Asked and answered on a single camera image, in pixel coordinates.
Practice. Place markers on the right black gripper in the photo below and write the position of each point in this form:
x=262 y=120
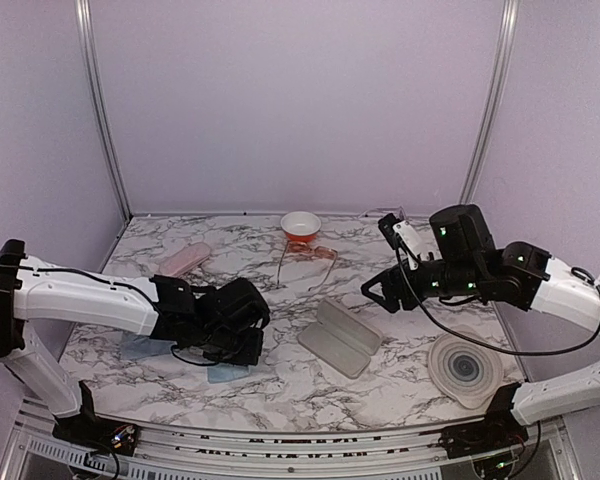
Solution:
x=393 y=279

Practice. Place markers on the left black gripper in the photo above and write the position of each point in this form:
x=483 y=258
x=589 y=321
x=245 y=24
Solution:
x=251 y=353

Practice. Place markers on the pink hard glasses case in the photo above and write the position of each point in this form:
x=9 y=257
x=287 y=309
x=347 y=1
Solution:
x=341 y=339

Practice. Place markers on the light blue cleaning cloth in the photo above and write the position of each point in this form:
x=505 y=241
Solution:
x=135 y=348

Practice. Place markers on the right aluminium frame post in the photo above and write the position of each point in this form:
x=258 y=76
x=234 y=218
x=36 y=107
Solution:
x=495 y=92

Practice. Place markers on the pink transparent sunglasses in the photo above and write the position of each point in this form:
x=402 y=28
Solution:
x=303 y=248

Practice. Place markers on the aluminium frame post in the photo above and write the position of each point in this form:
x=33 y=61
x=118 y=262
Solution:
x=495 y=92
x=90 y=58

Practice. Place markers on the pink soft glasses case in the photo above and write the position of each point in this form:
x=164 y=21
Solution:
x=185 y=260

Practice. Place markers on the orange white bowl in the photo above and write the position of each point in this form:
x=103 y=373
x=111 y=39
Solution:
x=300 y=226

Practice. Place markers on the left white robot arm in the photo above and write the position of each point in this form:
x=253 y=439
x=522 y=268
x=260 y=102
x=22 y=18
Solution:
x=226 y=324

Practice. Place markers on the front aluminium rail base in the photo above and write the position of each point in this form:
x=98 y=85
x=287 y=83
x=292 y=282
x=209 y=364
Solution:
x=173 y=452

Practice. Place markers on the grey swirl ceramic plate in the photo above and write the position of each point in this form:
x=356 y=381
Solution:
x=464 y=371

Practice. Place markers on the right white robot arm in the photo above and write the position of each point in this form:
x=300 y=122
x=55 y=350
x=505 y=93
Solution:
x=471 y=268

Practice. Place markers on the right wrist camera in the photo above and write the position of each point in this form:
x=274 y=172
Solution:
x=402 y=236

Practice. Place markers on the left aluminium frame post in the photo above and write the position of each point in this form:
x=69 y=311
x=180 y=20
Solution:
x=90 y=58

